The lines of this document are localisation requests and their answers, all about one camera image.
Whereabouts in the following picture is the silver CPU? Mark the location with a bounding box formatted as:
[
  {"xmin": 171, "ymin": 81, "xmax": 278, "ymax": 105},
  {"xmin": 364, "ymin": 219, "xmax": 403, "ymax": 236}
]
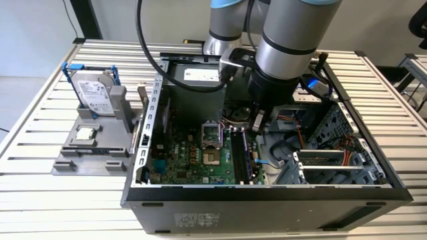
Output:
[{"xmin": 75, "ymin": 129, "xmax": 95, "ymax": 142}]

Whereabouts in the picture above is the grey power supply unit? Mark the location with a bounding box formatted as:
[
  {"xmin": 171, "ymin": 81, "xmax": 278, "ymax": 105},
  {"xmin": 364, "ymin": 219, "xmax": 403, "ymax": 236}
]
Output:
[{"xmin": 163, "ymin": 63, "xmax": 228, "ymax": 126}]

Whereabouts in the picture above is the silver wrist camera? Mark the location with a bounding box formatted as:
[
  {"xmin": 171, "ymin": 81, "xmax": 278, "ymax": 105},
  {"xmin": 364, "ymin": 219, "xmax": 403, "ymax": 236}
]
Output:
[{"xmin": 218, "ymin": 47, "xmax": 258, "ymax": 83}]

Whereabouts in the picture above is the black cable loop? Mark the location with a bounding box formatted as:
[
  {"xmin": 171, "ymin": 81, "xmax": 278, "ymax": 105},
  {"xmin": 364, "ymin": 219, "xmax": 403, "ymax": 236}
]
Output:
[{"xmin": 268, "ymin": 138, "xmax": 296, "ymax": 173}]

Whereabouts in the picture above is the metal slat side table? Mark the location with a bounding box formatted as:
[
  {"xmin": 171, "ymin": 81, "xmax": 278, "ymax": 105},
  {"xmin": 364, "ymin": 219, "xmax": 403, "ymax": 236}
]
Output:
[{"xmin": 395, "ymin": 53, "xmax": 427, "ymax": 113}]

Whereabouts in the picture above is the pale wire bundle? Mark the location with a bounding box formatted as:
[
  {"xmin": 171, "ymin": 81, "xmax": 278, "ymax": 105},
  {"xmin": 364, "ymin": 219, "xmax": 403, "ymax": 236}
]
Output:
[{"xmin": 220, "ymin": 116, "xmax": 251, "ymax": 126}]

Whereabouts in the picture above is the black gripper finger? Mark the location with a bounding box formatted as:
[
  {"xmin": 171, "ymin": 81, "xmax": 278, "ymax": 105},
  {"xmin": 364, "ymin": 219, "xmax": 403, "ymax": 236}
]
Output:
[{"xmin": 250, "ymin": 102, "xmax": 268, "ymax": 136}]

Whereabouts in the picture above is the black office chair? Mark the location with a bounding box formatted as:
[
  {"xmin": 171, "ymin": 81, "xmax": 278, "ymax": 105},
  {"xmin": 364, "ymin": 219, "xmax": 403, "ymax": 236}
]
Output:
[{"xmin": 408, "ymin": 9, "xmax": 427, "ymax": 50}]

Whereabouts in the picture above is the hard disk in blue carrier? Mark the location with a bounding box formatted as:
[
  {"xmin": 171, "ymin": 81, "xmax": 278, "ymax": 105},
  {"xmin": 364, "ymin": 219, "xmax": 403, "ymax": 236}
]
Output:
[{"xmin": 60, "ymin": 63, "xmax": 122, "ymax": 118}]

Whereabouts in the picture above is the black RAM slot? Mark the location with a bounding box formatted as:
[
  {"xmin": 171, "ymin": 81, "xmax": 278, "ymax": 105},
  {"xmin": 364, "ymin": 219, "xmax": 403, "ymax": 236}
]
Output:
[
  {"xmin": 231, "ymin": 127, "xmax": 242, "ymax": 185},
  {"xmin": 235, "ymin": 127, "xmax": 246, "ymax": 185},
  {"xmin": 239, "ymin": 127, "xmax": 251, "ymax": 185}
]

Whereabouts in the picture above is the metal socket cover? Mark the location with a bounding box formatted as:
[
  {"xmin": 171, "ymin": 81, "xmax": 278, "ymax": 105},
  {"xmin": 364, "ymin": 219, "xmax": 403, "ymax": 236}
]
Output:
[{"xmin": 200, "ymin": 121, "xmax": 224, "ymax": 149}]

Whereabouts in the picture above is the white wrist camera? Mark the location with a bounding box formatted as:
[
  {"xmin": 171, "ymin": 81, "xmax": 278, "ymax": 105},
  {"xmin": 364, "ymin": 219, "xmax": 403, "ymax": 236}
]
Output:
[{"xmin": 304, "ymin": 76, "xmax": 334, "ymax": 95}]

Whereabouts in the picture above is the red yellow wire bundle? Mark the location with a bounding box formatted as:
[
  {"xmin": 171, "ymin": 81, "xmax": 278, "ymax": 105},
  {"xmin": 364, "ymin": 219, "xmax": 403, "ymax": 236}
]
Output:
[{"xmin": 338, "ymin": 134, "xmax": 362, "ymax": 168}]

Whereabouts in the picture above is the metal disk bay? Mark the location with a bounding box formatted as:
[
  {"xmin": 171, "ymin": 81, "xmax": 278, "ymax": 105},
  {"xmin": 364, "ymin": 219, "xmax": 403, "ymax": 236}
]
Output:
[{"xmin": 276, "ymin": 148, "xmax": 383, "ymax": 186}]

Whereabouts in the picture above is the RAM stick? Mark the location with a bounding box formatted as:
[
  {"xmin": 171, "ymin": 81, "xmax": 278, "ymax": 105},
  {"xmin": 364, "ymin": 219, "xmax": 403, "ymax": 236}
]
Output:
[{"xmin": 242, "ymin": 129, "xmax": 256, "ymax": 177}]

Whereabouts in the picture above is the black open PC case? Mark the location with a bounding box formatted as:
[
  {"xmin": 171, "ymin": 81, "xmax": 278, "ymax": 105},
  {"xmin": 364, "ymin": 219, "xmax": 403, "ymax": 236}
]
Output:
[{"xmin": 119, "ymin": 51, "xmax": 415, "ymax": 236}]

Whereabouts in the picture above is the CPU socket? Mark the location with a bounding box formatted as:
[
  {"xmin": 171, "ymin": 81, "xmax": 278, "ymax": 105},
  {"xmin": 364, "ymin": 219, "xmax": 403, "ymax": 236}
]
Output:
[{"xmin": 202, "ymin": 147, "xmax": 224, "ymax": 167}]

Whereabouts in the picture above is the grey parts rack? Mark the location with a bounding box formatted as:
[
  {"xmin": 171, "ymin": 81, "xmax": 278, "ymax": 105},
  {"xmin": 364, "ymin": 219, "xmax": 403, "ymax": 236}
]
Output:
[{"xmin": 50, "ymin": 86, "xmax": 143, "ymax": 177}]

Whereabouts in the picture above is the metal drive cage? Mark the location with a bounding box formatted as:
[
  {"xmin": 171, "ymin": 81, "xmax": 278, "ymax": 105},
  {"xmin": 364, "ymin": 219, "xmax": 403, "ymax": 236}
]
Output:
[{"xmin": 258, "ymin": 62, "xmax": 334, "ymax": 132}]

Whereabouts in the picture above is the thick black cable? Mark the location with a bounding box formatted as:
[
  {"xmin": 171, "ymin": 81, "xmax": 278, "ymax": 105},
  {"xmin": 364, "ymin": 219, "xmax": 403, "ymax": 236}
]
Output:
[{"xmin": 135, "ymin": 0, "xmax": 235, "ymax": 93}]

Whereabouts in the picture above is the black post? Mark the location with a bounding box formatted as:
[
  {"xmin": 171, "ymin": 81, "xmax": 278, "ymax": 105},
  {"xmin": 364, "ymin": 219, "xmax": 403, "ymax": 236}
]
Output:
[{"xmin": 71, "ymin": 0, "xmax": 103, "ymax": 41}]

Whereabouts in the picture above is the green motherboard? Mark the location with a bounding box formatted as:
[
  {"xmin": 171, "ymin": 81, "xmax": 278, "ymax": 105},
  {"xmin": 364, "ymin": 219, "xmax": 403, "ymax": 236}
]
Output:
[{"xmin": 150, "ymin": 119, "xmax": 268, "ymax": 186}]

